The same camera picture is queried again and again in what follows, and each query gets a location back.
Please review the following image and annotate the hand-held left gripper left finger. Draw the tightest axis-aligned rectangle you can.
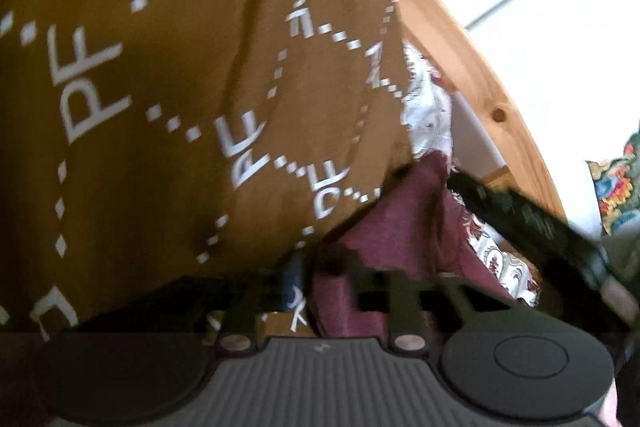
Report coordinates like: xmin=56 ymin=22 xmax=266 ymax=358
xmin=144 ymin=256 xmax=312 ymax=356

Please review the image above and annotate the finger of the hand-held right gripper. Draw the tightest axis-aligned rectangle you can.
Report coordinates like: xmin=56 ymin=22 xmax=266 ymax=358
xmin=446 ymin=171 xmax=610 ymax=294

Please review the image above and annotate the white floral bed sheet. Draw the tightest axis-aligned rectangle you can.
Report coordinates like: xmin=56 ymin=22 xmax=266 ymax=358
xmin=400 ymin=39 xmax=543 ymax=308

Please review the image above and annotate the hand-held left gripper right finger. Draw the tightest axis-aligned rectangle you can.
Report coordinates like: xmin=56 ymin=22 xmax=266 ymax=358
xmin=320 ymin=237 xmax=517 ymax=354

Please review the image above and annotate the brown printed blanket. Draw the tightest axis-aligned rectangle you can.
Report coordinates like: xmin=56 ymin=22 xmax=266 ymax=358
xmin=0 ymin=0 xmax=417 ymax=344

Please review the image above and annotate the wooden bed frame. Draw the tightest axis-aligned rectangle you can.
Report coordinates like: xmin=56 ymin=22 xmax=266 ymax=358
xmin=382 ymin=0 xmax=568 ymax=233

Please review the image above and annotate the landscape drawing wall poster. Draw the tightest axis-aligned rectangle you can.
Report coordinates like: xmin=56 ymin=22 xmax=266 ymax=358
xmin=585 ymin=142 xmax=640 ymax=238

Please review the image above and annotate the maroon knit garment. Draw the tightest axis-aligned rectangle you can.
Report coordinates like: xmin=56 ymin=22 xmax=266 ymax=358
xmin=307 ymin=154 xmax=516 ymax=340

